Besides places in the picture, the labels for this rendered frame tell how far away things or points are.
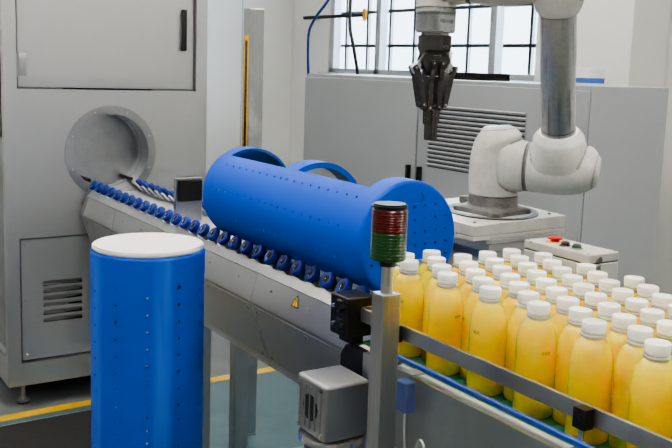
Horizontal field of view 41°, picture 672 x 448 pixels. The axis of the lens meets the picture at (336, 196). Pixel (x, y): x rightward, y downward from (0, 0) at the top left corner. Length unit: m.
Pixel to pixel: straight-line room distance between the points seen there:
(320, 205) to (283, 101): 5.78
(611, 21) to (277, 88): 3.71
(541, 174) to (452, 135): 1.62
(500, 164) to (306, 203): 0.77
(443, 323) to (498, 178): 1.10
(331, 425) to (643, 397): 0.68
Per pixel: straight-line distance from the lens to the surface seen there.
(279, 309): 2.43
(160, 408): 2.32
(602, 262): 2.11
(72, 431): 3.53
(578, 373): 1.53
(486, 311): 1.69
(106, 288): 2.26
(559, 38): 2.61
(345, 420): 1.89
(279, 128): 7.97
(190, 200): 3.26
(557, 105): 2.70
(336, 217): 2.15
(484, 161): 2.82
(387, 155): 4.78
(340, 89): 5.13
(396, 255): 1.57
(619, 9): 4.98
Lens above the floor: 1.49
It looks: 8 degrees down
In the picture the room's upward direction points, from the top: 2 degrees clockwise
